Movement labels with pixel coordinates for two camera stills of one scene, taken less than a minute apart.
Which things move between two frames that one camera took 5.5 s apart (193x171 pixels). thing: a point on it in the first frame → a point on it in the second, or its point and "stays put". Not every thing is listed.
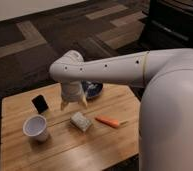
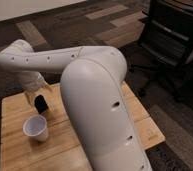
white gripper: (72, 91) → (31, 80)
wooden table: (37, 135) stays put
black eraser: (40, 104) stays put
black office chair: (173, 24) stays put
